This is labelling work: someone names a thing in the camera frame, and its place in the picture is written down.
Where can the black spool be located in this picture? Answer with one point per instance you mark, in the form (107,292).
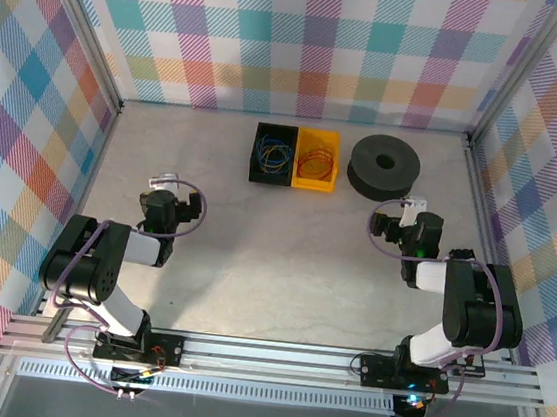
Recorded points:
(365,153)

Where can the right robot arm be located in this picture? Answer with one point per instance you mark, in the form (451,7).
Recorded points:
(478,312)

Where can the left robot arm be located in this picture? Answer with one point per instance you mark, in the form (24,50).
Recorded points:
(138,248)

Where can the black plastic bin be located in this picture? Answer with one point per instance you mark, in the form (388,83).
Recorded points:
(254,175)

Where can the yellow plastic bin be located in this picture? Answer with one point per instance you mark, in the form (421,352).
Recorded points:
(311,184)

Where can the small circuit board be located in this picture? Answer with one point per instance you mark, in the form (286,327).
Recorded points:
(412,407)
(131,378)

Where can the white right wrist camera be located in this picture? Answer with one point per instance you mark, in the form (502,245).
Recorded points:
(411,211)

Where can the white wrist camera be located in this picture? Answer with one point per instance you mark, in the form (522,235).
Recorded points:
(411,211)
(163,180)

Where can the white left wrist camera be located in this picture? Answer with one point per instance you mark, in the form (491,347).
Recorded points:
(163,180)

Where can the aluminium side rail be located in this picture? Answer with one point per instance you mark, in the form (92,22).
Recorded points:
(480,201)
(98,158)

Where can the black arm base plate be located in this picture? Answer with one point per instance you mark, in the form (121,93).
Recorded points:
(376,370)
(169,349)

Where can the grey metal bracket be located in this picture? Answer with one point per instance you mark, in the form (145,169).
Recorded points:
(56,324)

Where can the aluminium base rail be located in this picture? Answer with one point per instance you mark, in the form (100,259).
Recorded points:
(266,358)

